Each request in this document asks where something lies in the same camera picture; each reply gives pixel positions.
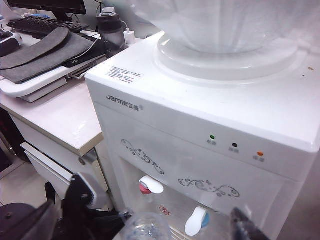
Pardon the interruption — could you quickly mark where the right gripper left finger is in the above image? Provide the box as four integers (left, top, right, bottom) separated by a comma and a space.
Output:
23, 199, 62, 240

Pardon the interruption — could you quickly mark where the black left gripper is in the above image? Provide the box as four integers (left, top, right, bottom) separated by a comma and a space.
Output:
61, 172, 133, 240

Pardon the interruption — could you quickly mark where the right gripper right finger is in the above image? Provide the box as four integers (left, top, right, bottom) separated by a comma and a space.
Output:
230, 206, 271, 240

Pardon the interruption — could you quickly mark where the clear plastic mug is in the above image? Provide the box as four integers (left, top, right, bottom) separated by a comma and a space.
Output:
123, 211, 172, 240

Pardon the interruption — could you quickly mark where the white water dispenser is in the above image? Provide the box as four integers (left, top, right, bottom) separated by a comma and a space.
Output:
84, 29, 320, 240

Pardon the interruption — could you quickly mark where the black white desk gadget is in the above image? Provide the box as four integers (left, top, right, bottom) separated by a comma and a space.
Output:
0, 31, 24, 58

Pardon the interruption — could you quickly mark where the bagged clear water jug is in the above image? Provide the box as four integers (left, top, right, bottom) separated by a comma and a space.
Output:
134, 0, 320, 55

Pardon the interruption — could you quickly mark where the black mouse pad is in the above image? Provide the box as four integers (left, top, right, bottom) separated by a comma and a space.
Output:
61, 37, 107, 70

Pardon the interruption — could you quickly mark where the grey felt laptop sleeve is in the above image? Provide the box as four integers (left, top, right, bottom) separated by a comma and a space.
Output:
0, 26, 101, 85

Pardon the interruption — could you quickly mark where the white charger plug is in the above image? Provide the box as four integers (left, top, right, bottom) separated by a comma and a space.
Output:
123, 27, 138, 47

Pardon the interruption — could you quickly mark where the black keyboard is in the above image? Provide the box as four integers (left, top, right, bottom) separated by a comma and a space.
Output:
6, 15, 90, 36

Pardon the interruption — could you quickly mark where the black monitor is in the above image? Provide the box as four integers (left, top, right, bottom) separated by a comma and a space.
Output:
6, 0, 88, 22

